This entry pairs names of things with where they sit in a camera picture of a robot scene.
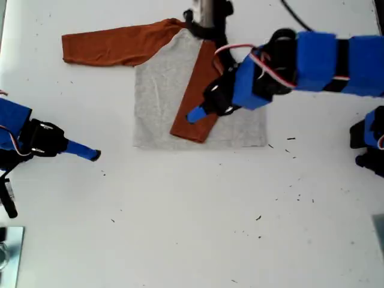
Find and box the gripper camera stalk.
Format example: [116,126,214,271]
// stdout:
[214,29,241,68]

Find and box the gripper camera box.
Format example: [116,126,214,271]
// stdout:
[0,176,18,219]
[182,0,235,40]

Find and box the arm red white wire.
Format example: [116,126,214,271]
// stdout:
[214,43,298,89]
[0,124,32,157]

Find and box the grey t-shirt with brown sleeves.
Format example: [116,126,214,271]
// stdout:
[61,17,268,150]

